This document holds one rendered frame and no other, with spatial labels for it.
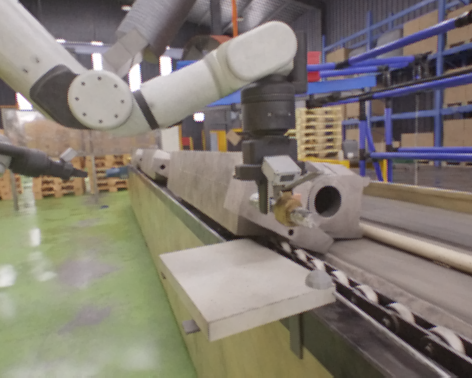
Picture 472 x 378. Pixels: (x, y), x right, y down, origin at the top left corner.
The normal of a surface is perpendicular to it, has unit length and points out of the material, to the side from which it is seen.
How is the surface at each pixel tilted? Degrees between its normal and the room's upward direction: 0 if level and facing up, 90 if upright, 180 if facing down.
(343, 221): 90
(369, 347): 0
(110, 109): 94
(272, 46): 90
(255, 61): 90
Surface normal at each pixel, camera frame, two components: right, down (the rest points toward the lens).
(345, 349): -0.93, 0.08
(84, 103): 0.22, 0.15
